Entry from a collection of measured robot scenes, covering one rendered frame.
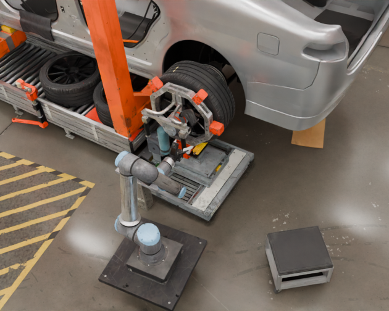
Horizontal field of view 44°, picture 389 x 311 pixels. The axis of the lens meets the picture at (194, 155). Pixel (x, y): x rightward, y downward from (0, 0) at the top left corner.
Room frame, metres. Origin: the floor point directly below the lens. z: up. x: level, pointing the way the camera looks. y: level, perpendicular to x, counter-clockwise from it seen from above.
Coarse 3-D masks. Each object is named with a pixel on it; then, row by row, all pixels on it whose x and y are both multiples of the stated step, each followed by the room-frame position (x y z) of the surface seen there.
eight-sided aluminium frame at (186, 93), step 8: (168, 88) 2.80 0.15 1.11; (176, 88) 2.81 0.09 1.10; (184, 88) 2.78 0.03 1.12; (152, 96) 2.90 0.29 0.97; (184, 96) 2.72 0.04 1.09; (192, 96) 2.70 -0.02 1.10; (152, 104) 2.91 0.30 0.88; (200, 104) 2.69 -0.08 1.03; (200, 112) 2.64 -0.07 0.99; (208, 112) 2.64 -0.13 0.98; (208, 120) 2.60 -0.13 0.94; (208, 128) 2.60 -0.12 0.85; (176, 136) 2.79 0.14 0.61; (192, 136) 2.77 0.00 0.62; (200, 136) 2.70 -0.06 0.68; (208, 136) 2.60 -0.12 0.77; (192, 144) 2.69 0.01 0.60
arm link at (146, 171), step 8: (136, 160) 1.98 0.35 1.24; (144, 160) 1.99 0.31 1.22; (136, 168) 1.93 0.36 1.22; (144, 168) 1.93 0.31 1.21; (152, 168) 1.95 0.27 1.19; (136, 176) 1.92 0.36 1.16; (144, 176) 1.91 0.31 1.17; (152, 176) 1.91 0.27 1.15; (160, 176) 1.98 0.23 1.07; (160, 184) 1.98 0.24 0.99; (168, 184) 2.03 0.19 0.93; (176, 184) 2.12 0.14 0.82; (176, 192) 2.10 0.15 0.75; (184, 192) 2.14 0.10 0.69
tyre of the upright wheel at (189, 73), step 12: (168, 72) 2.97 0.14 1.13; (180, 72) 2.90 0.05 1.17; (192, 72) 2.89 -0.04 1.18; (204, 72) 2.89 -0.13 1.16; (180, 84) 2.83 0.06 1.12; (192, 84) 2.77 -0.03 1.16; (204, 84) 2.78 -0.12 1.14; (216, 84) 2.82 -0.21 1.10; (216, 96) 2.73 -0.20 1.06; (228, 96) 2.80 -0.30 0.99; (216, 108) 2.66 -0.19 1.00; (228, 108) 2.74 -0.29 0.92; (216, 120) 2.65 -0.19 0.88; (228, 120) 2.73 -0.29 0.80
